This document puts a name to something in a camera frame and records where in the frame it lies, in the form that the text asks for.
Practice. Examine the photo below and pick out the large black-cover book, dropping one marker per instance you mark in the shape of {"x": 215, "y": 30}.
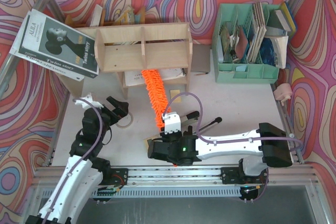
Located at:
{"x": 55, "y": 46}

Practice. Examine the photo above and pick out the yellow sticky note pad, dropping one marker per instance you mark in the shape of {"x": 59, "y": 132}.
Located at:
{"x": 174, "y": 96}

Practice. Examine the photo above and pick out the aluminium front rail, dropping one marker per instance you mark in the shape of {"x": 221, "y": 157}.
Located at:
{"x": 194, "y": 176}

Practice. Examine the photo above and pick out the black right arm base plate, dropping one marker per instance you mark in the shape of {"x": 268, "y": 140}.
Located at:
{"x": 251, "y": 188}

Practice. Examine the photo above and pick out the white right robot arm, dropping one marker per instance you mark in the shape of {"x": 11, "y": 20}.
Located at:
{"x": 258, "y": 149}

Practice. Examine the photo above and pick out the red brown booklet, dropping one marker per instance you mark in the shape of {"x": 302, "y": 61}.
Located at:
{"x": 242, "y": 44}

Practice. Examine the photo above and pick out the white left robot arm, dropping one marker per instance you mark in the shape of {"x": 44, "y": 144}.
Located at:
{"x": 84, "y": 170}

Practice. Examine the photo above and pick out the grey and black stapler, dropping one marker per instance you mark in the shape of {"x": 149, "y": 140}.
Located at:
{"x": 189, "y": 118}

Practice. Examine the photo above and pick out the blue and yellow book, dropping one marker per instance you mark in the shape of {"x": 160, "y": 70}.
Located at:
{"x": 282, "y": 18}

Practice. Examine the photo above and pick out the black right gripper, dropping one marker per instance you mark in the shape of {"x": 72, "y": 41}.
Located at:
{"x": 182, "y": 132}

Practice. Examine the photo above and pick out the orange microfiber duster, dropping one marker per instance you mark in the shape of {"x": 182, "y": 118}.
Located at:
{"x": 155, "y": 87}

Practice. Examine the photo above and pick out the grey notebook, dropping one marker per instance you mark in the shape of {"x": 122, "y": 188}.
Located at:
{"x": 200, "y": 58}

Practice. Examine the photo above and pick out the wooden bookshelf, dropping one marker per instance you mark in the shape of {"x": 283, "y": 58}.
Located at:
{"x": 143, "y": 47}

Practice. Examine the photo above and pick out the green desk organizer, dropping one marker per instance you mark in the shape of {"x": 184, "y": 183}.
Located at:
{"x": 227, "y": 67}

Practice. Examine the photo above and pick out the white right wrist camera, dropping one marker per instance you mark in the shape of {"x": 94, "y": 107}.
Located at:
{"x": 172, "y": 123}

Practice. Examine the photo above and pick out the gold scientific calculator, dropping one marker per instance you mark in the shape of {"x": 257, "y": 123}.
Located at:
{"x": 152, "y": 138}

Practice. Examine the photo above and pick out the black plastic clip piece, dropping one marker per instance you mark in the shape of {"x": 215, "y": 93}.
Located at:
{"x": 189, "y": 130}

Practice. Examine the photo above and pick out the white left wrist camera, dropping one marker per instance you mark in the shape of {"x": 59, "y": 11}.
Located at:
{"x": 88, "y": 101}

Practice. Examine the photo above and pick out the pink plastic piggy toy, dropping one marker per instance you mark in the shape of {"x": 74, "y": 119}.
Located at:
{"x": 283, "y": 93}

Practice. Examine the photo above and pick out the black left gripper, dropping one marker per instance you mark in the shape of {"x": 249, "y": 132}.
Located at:
{"x": 111, "y": 112}

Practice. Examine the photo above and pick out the black stapler remover tool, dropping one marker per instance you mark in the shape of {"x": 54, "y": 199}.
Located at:
{"x": 216, "y": 121}

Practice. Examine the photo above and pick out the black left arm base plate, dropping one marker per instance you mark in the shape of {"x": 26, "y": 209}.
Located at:
{"x": 111, "y": 186}

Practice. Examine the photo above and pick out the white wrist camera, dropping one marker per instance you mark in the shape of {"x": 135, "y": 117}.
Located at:
{"x": 88, "y": 101}
{"x": 172, "y": 123}

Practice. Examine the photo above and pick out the white paper booklet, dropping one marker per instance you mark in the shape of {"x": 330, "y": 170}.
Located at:
{"x": 135, "y": 78}

